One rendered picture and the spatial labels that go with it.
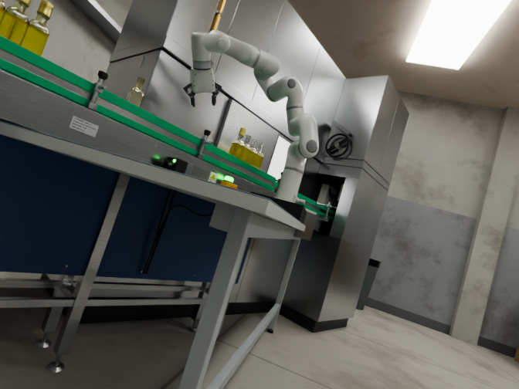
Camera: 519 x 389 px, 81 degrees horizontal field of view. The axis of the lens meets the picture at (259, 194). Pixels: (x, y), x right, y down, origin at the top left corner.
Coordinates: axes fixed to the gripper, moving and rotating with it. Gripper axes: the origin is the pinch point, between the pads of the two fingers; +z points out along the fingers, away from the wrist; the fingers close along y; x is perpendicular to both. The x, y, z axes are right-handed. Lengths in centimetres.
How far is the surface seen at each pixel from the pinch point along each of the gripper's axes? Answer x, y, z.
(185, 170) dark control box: 29.1, 14.8, 16.5
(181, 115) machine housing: -20.2, 7.5, 11.8
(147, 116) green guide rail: 17.5, 25.3, -1.9
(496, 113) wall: -127, -446, 81
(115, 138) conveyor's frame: 26.5, 37.3, 1.7
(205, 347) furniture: 99, 24, 21
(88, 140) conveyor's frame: 30, 45, 0
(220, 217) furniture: 82, 16, 0
